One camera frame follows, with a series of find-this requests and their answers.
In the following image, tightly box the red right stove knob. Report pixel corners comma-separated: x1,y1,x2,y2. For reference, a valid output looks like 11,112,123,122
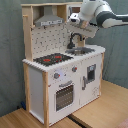
71,66,79,73

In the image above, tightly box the grey cabinet door handle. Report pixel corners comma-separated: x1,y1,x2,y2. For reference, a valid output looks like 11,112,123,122
82,76,86,90

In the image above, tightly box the white wooden toy kitchen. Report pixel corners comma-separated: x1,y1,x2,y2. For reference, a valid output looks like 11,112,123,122
22,2,105,127

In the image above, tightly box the grey toy range hood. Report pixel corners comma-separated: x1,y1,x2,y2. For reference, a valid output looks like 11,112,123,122
33,5,64,27

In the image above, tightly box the red left stove knob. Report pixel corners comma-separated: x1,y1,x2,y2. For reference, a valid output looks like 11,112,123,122
54,73,60,79

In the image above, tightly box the white toy microwave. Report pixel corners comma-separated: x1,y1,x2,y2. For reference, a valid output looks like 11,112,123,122
67,4,81,18

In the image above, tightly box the red stove knob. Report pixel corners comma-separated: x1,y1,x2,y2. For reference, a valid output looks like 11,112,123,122
54,73,60,79
71,66,79,73

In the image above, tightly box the toy oven door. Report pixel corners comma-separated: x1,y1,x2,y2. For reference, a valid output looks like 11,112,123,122
55,83,74,111

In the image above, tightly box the grey toy sink basin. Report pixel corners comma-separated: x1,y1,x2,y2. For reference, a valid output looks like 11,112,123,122
66,47,94,56

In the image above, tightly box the black toy faucet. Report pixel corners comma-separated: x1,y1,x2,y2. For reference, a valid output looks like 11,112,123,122
67,33,82,49

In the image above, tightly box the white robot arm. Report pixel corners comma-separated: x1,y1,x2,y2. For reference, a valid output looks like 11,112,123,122
66,0,128,38

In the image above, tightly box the small metal toy pot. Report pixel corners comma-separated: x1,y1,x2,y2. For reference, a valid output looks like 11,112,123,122
74,49,86,55

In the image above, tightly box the black toy stovetop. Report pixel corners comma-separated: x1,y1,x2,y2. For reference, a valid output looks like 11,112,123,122
34,53,70,67

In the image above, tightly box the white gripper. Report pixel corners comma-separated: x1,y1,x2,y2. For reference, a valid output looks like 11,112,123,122
66,13,98,38

